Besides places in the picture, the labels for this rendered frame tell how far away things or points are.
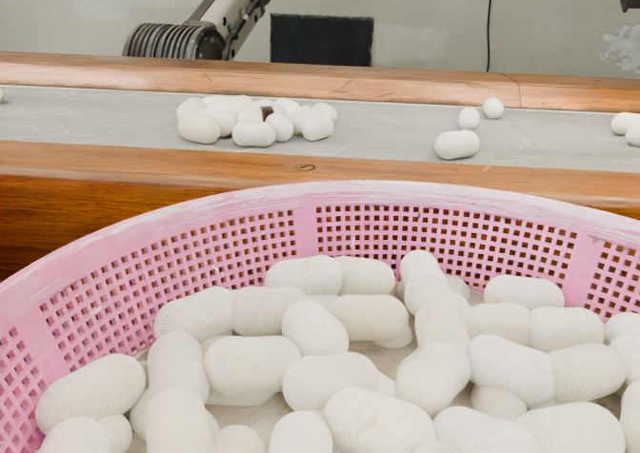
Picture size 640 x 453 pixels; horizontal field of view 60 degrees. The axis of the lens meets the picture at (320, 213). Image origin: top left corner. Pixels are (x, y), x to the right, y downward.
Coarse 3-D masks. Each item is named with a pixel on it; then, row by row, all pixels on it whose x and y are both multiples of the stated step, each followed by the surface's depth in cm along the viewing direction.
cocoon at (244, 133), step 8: (240, 128) 42; (248, 128) 42; (256, 128) 42; (264, 128) 42; (272, 128) 42; (232, 136) 42; (240, 136) 42; (248, 136) 42; (256, 136) 42; (264, 136) 42; (272, 136) 42; (240, 144) 42; (248, 144) 42; (256, 144) 42; (264, 144) 42
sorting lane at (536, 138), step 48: (48, 96) 58; (96, 96) 59; (144, 96) 60; (192, 96) 61; (96, 144) 42; (144, 144) 42; (192, 144) 43; (288, 144) 44; (336, 144) 44; (384, 144) 45; (432, 144) 45; (480, 144) 46; (528, 144) 46; (576, 144) 47; (624, 144) 48
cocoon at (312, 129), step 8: (312, 120) 44; (320, 120) 45; (328, 120) 45; (304, 128) 44; (312, 128) 44; (320, 128) 44; (328, 128) 45; (304, 136) 45; (312, 136) 44; (320, 136) 44; (328, 136) 46
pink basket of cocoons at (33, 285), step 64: (256, 192) 25; (320, 192) 26; (384, 192) 26; (448, 192) 26; (512, 192) 26; (64, 256) 18; (128, 256) 21; (192, 256) 23; (256, 256) 25; (448, 256) 26; (512, 256) 25; (576, 256) 24; (0, 320) 16; (64, 320) 18; (128, 320) 21; (0, 384) 15; (0, 448) 15
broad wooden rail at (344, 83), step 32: (0, 64) 64; (32, 64) 64; (64, 64) 64; (96, 64) 64; (128, 64) 65; (160, 64) 66; (192, 64) 67; (224, 64) 68; (256, 64) 69; (288, 64) 70; (256, 96) 62; (288, 96) 62; (320, 96) 62; (352, 96) 61; (384, 96) 61; (416, 96) 61; (448, 96) 61; (480, 96) 61; (512, 96) 61; (544, 96) 61; (576, 96) 61; (608, 96) 61
